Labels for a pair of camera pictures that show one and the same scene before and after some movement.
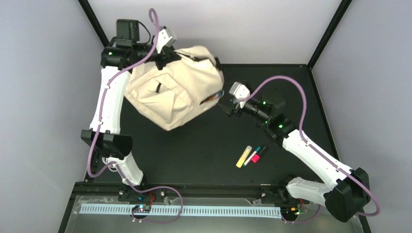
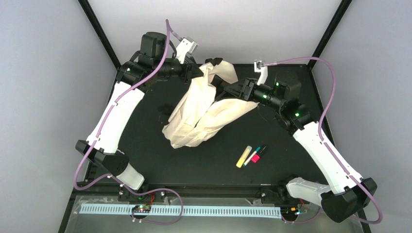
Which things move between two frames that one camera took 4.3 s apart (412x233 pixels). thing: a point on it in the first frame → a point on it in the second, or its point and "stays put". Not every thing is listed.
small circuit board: (143, 208) stays put
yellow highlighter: (243, 157) stays put
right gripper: (233, 108) → (246, 82)
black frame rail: (134, 190) stays put
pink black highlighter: (255, 158) stays put
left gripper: (165, 52) → (191, 71)
